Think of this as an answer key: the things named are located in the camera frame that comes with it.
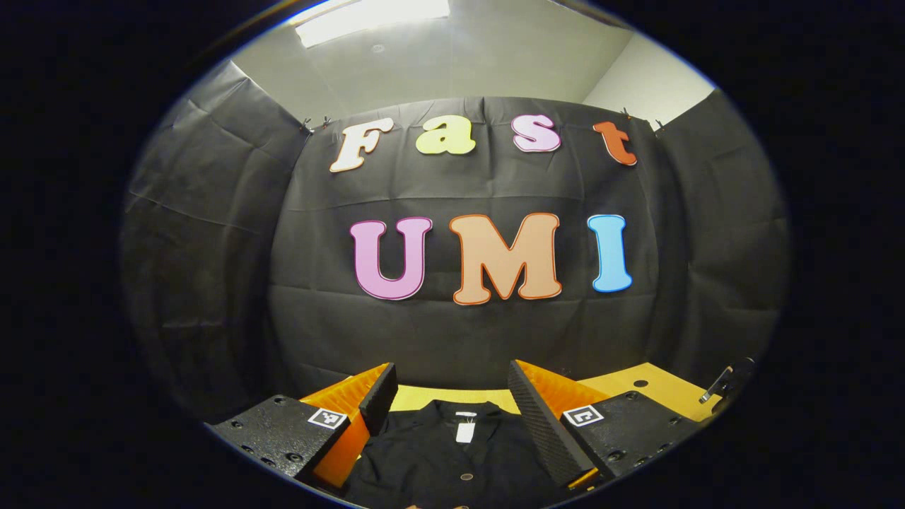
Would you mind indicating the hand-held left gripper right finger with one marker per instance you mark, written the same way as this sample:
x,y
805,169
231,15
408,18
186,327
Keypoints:
x,y
541,423

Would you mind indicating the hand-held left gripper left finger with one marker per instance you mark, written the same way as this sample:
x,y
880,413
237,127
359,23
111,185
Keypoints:
x,y
380,399

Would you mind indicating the black collared shirt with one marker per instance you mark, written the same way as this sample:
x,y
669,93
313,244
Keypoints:
x,y
438,459

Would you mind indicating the ceiling light panel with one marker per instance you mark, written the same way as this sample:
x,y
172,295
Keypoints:
x,y
368,18

